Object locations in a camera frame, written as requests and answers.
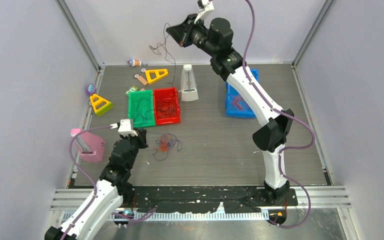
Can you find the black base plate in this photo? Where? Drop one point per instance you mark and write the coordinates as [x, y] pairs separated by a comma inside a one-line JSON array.
[[204, 199]]

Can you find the purple round toy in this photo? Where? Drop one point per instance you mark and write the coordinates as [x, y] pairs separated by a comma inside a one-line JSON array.
[[91, 89]]

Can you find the tan wooden strip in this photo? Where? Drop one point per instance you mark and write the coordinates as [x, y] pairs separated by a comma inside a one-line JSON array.
[[141, 79]]

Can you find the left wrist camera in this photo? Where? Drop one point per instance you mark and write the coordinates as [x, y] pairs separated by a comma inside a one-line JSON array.
[[125, 127]]

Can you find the small figurine toy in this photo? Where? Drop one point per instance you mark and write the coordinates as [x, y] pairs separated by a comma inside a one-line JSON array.
[[134, 62]]

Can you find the aluminium rail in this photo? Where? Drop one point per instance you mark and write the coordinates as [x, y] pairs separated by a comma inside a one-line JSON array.
[[68, 200]]

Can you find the blue plastic bin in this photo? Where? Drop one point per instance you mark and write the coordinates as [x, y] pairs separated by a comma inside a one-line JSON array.
[[236, 106]]

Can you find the yellow triangle toy rear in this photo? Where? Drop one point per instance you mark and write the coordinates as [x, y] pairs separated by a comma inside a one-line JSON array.
[[154, 75]]

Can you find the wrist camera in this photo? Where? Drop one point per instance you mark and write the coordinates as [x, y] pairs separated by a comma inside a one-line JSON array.
[[125, 127], [206, 7]]

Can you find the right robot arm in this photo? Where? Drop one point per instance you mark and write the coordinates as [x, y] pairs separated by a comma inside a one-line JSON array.
[[226, 62]]

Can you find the yellow triangle toy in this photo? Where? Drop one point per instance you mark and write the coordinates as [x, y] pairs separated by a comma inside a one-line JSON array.
[[154, 75], [100, 105]]

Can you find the pink metronome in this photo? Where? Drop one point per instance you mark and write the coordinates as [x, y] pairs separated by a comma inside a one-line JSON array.
[[90, 147]]

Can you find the green plastic bin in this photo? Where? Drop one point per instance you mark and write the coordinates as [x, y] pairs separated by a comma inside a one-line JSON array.
[[141, 108]]

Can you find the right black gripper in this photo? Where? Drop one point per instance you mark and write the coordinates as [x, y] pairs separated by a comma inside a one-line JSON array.
[[181, 33]]

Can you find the yellow triangle toy left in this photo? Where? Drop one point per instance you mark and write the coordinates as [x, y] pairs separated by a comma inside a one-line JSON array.
[[100, 105]]

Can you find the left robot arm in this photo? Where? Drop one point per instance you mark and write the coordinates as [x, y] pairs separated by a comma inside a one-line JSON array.
[[109, 192]]

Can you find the green toy block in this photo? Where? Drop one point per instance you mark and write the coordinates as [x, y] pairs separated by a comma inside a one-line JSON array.
[[131, 90]]

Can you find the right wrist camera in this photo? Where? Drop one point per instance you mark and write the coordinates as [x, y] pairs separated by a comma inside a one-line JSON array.
[[206, 7]]

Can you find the white metronome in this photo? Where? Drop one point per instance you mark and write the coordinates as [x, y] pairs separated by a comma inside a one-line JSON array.
[[188, 85]]

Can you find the red plastic bin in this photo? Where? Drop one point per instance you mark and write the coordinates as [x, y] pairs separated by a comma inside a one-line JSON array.
[[166, 106]]

